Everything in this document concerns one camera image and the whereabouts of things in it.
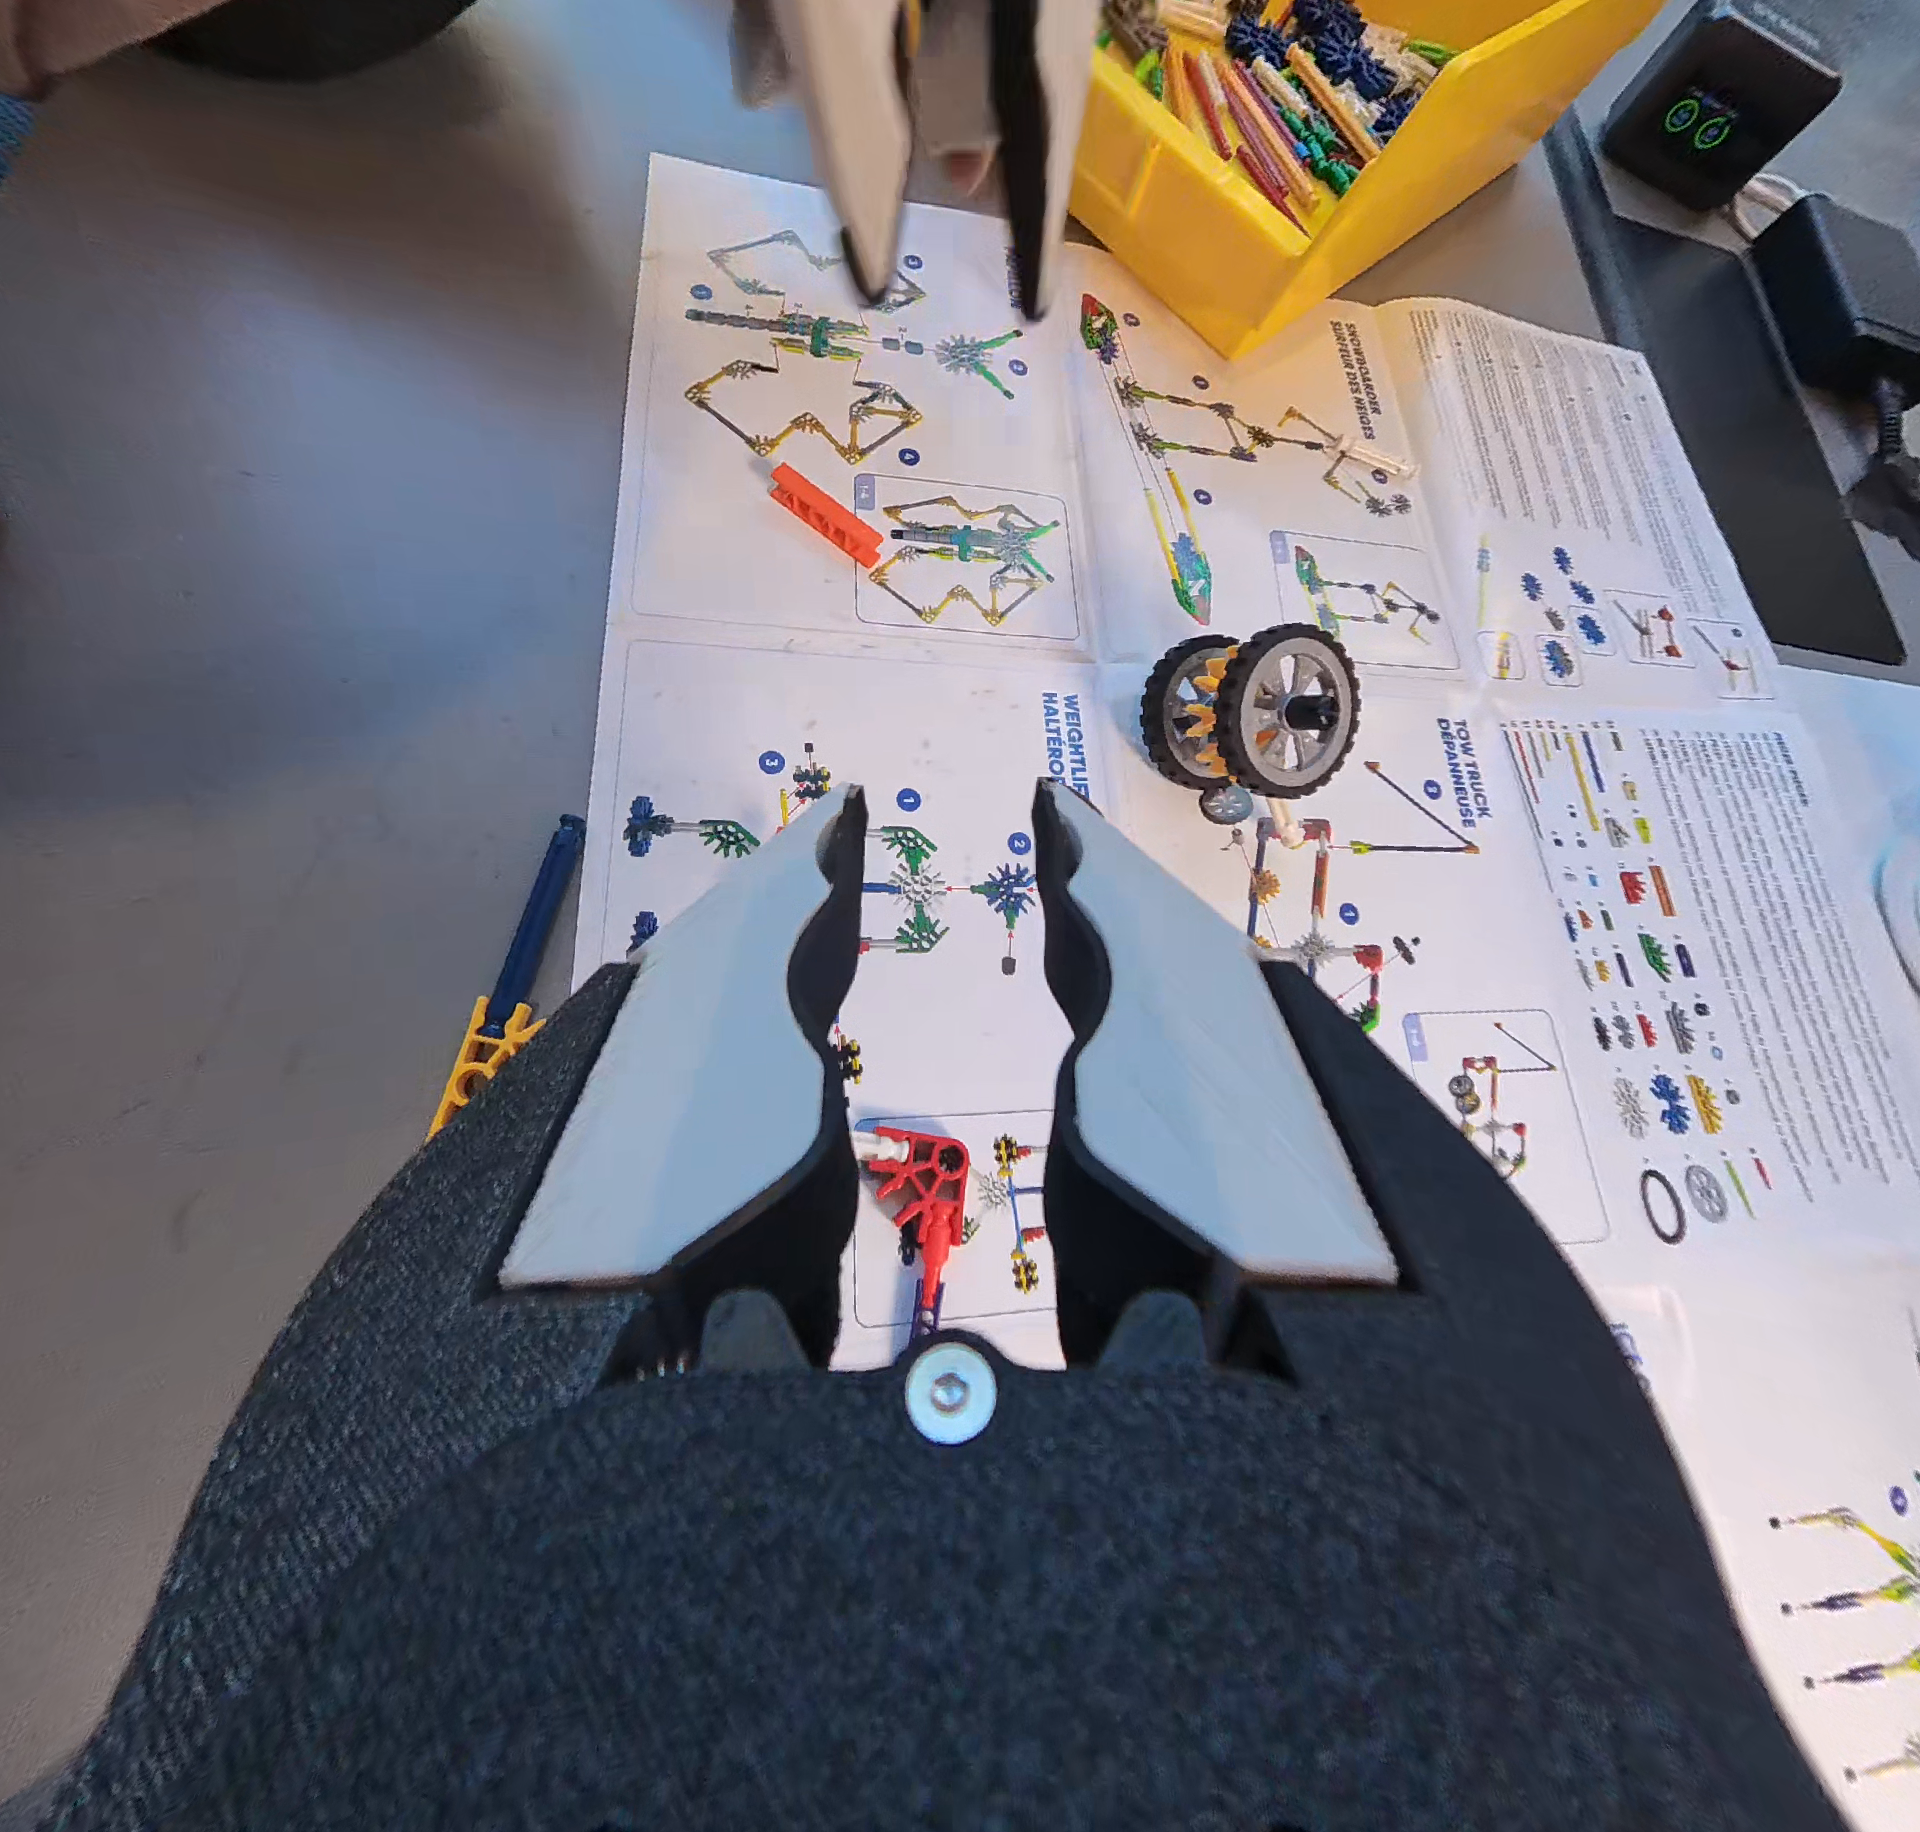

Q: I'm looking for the yellow plastic bin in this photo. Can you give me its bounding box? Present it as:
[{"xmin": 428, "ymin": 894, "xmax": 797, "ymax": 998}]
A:
[{"xmin": 1066, "ymin": 0, "xmax": 1750, "ymax": 357}]

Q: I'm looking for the black power cable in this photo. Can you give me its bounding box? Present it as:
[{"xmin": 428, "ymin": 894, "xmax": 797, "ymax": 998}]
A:
[{"xmin": 1837, "ymin": 363, "xmax": 1920, "ymax": 550}]

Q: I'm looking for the blue rod with yellow connector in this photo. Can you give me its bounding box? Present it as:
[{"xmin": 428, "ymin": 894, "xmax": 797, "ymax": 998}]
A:
[{"xmin": 426, "ymin": 812, "xmax": 590, "ymax": 1138}]

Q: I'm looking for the short red toy rod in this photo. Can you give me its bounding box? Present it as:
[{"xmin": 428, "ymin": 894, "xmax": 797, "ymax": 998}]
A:
[{"xmin": 763, "ymin": 463, "xmax": 889, "ymax": 570}]

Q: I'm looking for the colourful construction toy model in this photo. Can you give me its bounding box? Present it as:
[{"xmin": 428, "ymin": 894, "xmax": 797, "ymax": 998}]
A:
[{"xmin": 855, "ymin": 1119, "xmax": 979, "ymax": 1330}]

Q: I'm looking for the black power adapter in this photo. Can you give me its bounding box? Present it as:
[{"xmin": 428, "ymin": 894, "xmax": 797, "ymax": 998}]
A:
[{"xmin": 1755, "ymin": 188, "xmax": 1920, "ymax": 395}]

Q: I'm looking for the toy wheel pair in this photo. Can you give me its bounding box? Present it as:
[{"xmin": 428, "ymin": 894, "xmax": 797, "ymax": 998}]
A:
[{"xmin": 1140, "ymin": 624, "xmax": 1360, "ymax": 823}]

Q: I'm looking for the pile of loose toy pieces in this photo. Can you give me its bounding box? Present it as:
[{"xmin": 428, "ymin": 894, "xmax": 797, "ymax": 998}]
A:
[{"xmin": 1095, "ymin": 0, "xmax": 1458, "ymax": 229}]

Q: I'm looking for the white instruction sheet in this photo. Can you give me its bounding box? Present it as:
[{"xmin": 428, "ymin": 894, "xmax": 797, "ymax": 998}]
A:
[{"xmin": 571, "ymin": 152, "xmax": 1920, "ymax": 1832}]

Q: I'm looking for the small black digital clock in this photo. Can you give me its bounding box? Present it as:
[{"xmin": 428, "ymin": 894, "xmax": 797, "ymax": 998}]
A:
[{"xmin": 1601, "ymin": 0, "xmax": 1840, "ymax": 207}]

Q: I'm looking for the black desk mat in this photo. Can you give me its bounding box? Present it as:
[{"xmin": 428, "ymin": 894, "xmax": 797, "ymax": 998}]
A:
[{"xmin": 1545, "ymin": 108, "xmax": 1920, "ymax": 670}]

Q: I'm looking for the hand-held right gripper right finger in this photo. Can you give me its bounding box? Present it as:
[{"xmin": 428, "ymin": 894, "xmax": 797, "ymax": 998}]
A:
[{"xmin": 1030, "ymin": 783, "xmax": 1399, "ymax": 1347}]

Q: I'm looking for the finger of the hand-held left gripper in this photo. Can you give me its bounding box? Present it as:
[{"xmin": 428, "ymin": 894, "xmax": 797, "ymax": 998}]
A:
[
  {"xmin": 976, "ymin": 0, "xmax": 1097, "ymax": 320},
  {"xmin": 746, "ymin": 0, "xmax": 918, "ymax": 304}
]

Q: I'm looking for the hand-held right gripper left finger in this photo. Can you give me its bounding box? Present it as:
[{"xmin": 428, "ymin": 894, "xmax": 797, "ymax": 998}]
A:
[{"xmin": 501, "ymin": 783, "xmax": 872, "ymax": 1347}]

